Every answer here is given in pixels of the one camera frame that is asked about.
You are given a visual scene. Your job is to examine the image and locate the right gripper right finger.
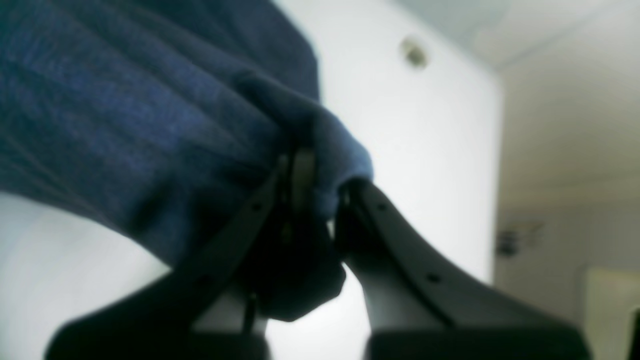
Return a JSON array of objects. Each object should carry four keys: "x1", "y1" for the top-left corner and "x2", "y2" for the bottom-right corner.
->
[{"x1": 335, "y1": 178, "x2": 591, "y2": 360}]

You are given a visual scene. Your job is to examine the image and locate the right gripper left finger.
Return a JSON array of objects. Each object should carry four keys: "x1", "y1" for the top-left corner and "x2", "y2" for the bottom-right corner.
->
[{"x1": 45, "y1": 149, "x2": 319, "y2": 360}]

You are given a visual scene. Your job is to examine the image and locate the dark blue T-shirt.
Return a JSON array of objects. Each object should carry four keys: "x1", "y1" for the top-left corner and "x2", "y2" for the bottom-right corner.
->
[{"x1": 0, "y1": 0, "x2": 375, "y2": 323}]

